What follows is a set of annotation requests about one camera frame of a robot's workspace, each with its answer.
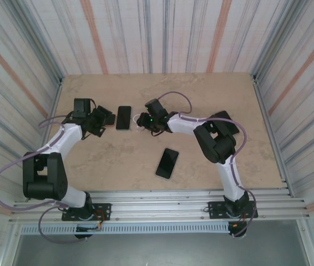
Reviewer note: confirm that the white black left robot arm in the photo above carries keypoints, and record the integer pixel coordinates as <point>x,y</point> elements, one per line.
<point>68,135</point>

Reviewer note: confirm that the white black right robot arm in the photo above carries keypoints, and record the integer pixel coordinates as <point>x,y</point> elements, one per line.
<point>183,126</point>

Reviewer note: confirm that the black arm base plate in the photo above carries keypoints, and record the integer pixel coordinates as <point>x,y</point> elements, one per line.
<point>104,209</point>
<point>215,207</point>

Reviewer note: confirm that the aluminium side rail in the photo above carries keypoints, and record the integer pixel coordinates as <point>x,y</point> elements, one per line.
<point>266,116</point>
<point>58,92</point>

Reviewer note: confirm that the aluminium extrusion rail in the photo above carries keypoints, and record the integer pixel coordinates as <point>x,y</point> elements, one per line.
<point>157,219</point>
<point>157,206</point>
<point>151,194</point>

